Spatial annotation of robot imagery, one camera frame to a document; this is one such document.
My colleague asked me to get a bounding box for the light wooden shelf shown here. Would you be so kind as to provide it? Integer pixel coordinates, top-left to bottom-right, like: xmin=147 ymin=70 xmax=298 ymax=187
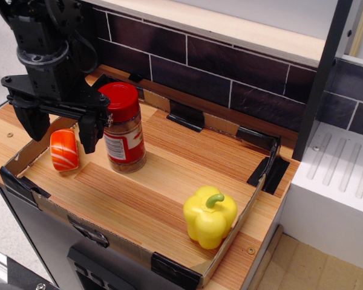
xmin=90 ymin=1 xmax=325 ymax=68

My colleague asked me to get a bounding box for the white dish drainer sink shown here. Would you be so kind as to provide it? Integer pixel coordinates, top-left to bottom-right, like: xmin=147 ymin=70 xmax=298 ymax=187
xmin=280 ymin=123 xmax=363 ymax=269

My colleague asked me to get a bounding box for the red-capped spice bottle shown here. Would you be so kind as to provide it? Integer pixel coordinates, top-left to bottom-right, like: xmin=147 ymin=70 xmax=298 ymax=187
xmin=99 ymin=82 xmax=146 ymax=173

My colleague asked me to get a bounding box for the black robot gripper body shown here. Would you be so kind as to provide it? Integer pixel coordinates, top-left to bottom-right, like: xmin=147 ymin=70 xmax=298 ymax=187
xmin=2 ymin=36 xmax=109 ymax=118

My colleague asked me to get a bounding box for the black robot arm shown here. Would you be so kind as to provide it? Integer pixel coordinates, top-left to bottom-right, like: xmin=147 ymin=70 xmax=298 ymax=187
xmin=0 ymin=1 xmax=110 ymax=153

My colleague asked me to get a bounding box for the black vertical post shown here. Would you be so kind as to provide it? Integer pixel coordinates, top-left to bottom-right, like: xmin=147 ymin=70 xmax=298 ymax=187
xmin=292 ymin=0 xmax=353 ymax=161

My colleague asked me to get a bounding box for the yellow bell pepper toy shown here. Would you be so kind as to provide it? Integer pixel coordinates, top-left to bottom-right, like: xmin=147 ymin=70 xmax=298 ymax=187
xmin=183 ymin=185 xmax=238 ymax=250

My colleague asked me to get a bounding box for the salmon sushi toy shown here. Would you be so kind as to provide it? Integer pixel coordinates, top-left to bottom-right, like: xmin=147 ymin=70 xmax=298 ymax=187
xmin=50 ymin=129 xmax=79 ymax=172

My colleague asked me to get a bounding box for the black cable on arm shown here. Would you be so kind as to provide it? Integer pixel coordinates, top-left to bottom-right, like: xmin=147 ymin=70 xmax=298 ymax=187
xmin=69 ymin=30 xmax=99 ymax=75

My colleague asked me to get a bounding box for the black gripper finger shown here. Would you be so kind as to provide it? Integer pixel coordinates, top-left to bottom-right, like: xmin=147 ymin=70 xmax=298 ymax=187
xmin=12 ymin=102 xmax=50 ymax=141
xmin=78 ymin=115 xmax=106 ymax=153

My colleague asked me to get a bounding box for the right brass countertop screw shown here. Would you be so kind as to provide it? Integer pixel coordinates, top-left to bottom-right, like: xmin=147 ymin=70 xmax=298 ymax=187
xmin=247 ymin=247 xmax=255 ymax=255

